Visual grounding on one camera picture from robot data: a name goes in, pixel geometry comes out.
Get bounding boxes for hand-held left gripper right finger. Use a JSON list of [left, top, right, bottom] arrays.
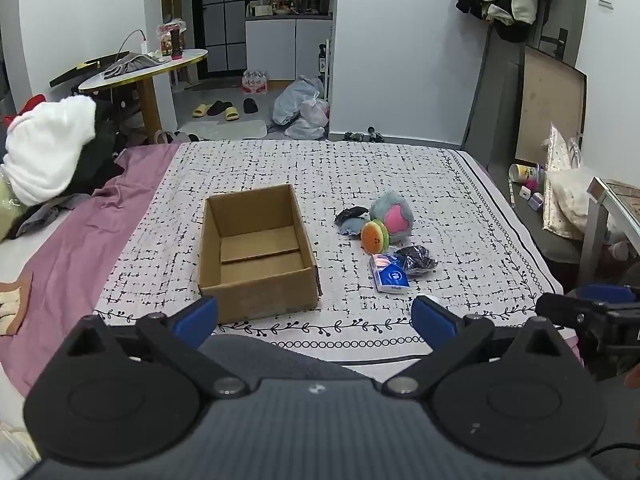
[[381, 295, 568, 400]]

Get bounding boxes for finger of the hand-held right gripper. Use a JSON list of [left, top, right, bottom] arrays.
[[535, 292, 608, 333], [575, 284, 640, 307]]

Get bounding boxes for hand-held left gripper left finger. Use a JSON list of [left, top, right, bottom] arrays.
[[64, 296, 251, 400]]

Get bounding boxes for blue tissue pack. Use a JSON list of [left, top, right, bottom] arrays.
[[369, 252, 412, 293]]

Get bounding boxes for black plastic bag bundle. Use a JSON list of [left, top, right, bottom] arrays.
[[395, 245, 437, 277]]

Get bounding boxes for cardboard box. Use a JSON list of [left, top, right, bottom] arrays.
[[196, 183, 321, 325]]

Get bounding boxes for burger plush toy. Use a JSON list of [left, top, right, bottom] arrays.
[[361, 219, 391, 255]]

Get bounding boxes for blue plush toy pink heart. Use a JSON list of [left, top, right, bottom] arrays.
[[369, 192, 414, 236]]

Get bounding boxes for clear plastic bag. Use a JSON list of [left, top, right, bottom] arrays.
[[542, 122, 597, 241]]

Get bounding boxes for black sock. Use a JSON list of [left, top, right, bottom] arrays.
[[334, 206, 371, 224]]

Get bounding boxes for pink bed sheet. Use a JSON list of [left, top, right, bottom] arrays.
[[0, 142, 183, 396]]

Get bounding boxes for white yellow cup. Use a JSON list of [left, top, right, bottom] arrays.
[[509, 162, 544, 184]]

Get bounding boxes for white black patterned bed sheet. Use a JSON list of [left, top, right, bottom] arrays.
[[92, 139, 566, 361]]

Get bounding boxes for crumpled grey garment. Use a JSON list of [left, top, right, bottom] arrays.
[[17, 194, 76, 238]]

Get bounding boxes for black clothes pile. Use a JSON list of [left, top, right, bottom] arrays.
[[65, 100, 132, 197]]

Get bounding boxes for white floor mat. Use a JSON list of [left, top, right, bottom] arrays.
[[177, 119, 269, 141]]

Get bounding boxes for framed wooden board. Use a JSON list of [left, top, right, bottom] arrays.
[[515, 45, 589, 167]]

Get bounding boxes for black sandals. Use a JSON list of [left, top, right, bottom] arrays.
[[344, 126, 385, 142]]

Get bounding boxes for small white plastic bag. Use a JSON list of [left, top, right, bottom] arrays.
[[285, 117, 327, 141]]

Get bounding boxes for grey leaning board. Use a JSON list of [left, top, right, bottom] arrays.
[[460, 25, 527, 171]]

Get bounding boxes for yellow green plush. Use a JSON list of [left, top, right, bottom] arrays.
[[0, 180, 27, 242]]

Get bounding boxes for black dotted stool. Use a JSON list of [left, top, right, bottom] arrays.
[[111, 89, 147, 127]]

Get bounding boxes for white fluffy blanket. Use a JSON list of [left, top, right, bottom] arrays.
[[2, 95, 97, 206]]

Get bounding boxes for white plastic bag red contents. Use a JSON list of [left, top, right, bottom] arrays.
[[300, 99, 331, 126]]

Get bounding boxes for large grey plastic bag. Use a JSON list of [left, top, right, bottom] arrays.
[[272, 75, 326, 127]]

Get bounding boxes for pack of water bottles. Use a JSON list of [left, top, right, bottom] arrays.
[[241, 69, 271, 96]]

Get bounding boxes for round white table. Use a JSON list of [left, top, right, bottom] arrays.
[[79, 49, 210, 133]]

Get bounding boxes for grey cloth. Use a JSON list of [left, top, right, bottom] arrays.
[[102, 52, 162, 79]]

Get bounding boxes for black flat board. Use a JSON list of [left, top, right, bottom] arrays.
[[49, 52, 132, 88]]

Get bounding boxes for red cloth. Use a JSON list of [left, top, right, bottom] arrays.
[[2, 94, 47, 128]]

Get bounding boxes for red snack packet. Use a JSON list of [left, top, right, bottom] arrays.
[[157, 19, 189, 57]]

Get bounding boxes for white cabinet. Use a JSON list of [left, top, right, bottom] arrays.
[[245, 16, 334, 81]]

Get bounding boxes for black grid door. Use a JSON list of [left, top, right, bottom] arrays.
[[192, 0, 247, 74]]

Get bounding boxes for metal frame table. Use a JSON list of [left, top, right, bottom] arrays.
[[580, 176, 640, 286]]

